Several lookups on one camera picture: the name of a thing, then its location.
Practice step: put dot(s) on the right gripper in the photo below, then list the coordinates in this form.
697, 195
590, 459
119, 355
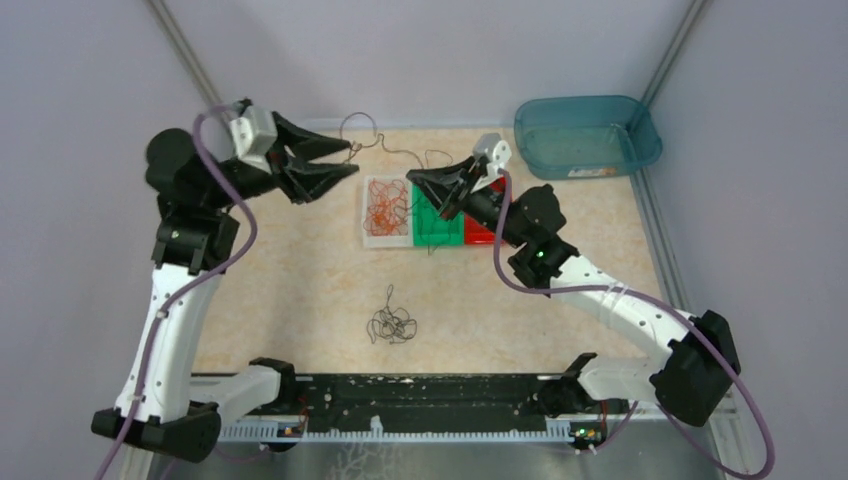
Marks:
452, 183

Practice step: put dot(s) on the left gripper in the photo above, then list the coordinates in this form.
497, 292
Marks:
304, 181

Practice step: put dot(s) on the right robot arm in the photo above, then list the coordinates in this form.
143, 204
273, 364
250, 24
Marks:
690, 361

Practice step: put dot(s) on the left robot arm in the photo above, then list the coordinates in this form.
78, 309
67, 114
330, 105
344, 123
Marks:
205, 227

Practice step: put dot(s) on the green plastic bin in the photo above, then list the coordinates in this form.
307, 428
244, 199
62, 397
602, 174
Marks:
429, 230

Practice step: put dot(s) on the white plastic bin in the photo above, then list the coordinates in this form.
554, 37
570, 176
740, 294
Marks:
386, 212

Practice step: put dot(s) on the red plastic bin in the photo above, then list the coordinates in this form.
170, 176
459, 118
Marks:
480, 232

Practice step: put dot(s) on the teal translucent tub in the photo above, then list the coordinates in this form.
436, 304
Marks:
583, 137

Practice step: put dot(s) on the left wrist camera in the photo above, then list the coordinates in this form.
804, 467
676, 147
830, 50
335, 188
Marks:
254, 133

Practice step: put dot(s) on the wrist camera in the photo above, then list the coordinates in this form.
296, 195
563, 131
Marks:
254, 133
491, 154

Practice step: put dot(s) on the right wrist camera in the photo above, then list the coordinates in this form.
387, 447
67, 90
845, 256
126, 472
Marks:
491, 154

